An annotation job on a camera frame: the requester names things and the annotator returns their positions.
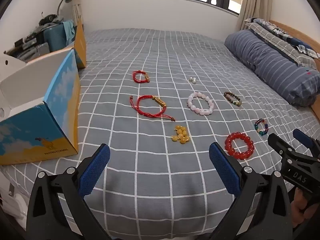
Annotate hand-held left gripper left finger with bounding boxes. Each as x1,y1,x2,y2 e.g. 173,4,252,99
26,144,112,240

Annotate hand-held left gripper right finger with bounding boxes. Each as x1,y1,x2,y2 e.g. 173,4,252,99
209,142,293,240

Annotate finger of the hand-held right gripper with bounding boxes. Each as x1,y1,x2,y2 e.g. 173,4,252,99
293,128,320,153
268,133,299,161

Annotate red bead bracelet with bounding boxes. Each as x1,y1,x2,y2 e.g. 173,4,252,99
224,132,255,160

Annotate multicolour bead bracelet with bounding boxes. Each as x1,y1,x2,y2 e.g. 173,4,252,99
254,118,270,137

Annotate yellow bead bracelet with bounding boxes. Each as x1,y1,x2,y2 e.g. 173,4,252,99
171,125,191,144

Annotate brown bead bracelet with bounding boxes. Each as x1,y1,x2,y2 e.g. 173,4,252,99
224,91,242,107

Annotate pink bead bracelet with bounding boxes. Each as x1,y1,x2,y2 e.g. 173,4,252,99
187,92,215,116

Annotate blue and yellow cardboard box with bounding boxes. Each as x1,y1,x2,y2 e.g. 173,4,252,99
0,16,87,166

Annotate large red cord bracelet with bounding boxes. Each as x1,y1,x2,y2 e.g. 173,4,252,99
129,95,176,122

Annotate person's right hand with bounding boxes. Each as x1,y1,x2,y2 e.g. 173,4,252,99
291,187,308,229

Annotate blue striped pillow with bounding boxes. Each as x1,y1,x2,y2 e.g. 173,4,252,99
224,29,320,107

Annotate grey plaid pillow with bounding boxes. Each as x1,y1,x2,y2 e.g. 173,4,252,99
245,21,319,67

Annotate teal suitcase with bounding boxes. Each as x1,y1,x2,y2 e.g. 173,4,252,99
37,22,75,53

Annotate teal cloth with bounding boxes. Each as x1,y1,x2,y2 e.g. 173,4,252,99
62,20,76,43

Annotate pile of dark electronics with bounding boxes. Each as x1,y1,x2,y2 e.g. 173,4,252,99
14,25,43,53

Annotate small red cord bracelet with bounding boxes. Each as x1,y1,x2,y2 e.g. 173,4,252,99
132,70,151,83

